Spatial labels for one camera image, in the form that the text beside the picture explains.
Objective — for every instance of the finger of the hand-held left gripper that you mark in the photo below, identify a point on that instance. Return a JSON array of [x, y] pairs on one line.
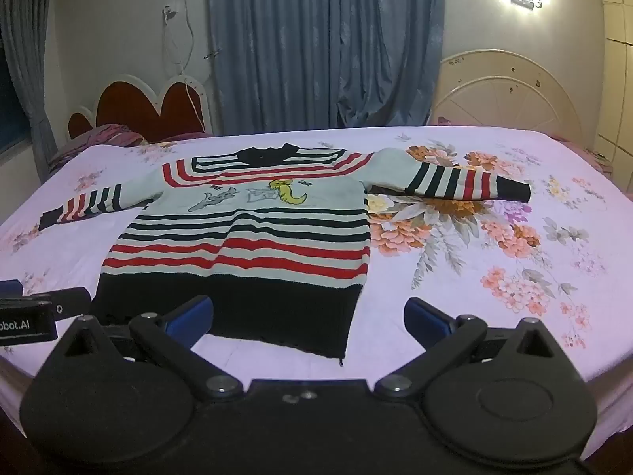
[[10, 288], [71, 302]]

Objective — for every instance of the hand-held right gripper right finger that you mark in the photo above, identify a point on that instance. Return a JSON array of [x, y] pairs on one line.
[[426, 319]]

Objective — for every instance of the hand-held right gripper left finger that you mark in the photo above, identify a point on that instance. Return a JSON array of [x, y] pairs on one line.
[[190, 315]]

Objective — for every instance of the striped knit sweater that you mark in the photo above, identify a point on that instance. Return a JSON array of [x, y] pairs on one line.
[[247, 237]]

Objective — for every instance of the floral pink bed sheet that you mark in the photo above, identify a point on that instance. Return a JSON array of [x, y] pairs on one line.
[[494, 267]]

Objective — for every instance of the window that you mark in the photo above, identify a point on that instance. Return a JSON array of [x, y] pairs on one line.
[[11, 104]]

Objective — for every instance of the red heart-shaped headboard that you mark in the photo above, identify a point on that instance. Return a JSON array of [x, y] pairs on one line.
[[148, 104]]

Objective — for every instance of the narrow blue curtain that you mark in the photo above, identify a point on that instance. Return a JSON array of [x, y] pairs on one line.
[[27, 59]]

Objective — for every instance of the white round headboard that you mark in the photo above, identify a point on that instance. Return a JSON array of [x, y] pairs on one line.
[[504, 94]]

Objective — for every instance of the wide blue curtain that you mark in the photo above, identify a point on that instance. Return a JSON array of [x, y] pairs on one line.
[[321, 44]]

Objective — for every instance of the white wardrobe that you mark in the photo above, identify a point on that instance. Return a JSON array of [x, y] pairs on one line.
[[617, 69]]

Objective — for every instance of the wall light fixture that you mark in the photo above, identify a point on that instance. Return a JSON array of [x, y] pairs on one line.
[[525, 1]]

